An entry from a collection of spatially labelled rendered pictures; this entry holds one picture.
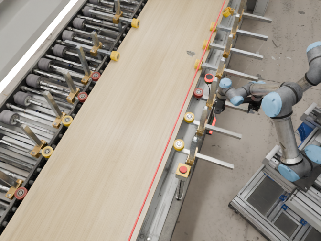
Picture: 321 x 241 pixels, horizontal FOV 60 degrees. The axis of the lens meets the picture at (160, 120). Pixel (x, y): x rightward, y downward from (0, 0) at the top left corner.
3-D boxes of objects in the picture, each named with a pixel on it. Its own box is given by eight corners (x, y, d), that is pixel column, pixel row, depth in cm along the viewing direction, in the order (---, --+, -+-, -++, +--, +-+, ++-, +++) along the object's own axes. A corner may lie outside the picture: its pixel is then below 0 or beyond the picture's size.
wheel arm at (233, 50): (262, 58, 239) (263, 54, 236) (261, 60, 237) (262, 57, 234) (206, 44, 248) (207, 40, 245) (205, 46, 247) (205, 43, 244)
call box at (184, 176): (189, 171, 164) (190, 166, 157) (186, 181, 160) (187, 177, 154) (178, 167, 165) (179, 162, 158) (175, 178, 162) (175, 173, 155)
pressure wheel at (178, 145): (180, 144, 212) (181, 136, 202) (185, 152, 208) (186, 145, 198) (171, 148, 210) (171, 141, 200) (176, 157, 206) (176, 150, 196)
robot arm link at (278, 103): (315, 174, 156) (295, 85, 138) (295, 187, 152) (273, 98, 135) (297, 167, 167) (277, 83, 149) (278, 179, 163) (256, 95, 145)
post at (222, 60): (216, 94, 255) (226, 57, 214) (215, 97, 253) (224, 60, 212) (212, 93, 256) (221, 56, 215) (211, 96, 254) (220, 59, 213)
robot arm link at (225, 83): (225, 88, 177) (217, 79, 181) (222, 98, 186) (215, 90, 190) (235, 83, 179) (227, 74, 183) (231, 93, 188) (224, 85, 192)
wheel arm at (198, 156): (232, 166, 202) (234, 164, 199) (231, 170, 201) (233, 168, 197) (176, 147, 211) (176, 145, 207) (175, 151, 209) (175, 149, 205)
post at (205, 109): (201, 138, 229) (208, 105, 188) (199, 142, 228) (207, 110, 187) (197, 137, 230) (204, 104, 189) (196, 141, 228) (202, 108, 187)
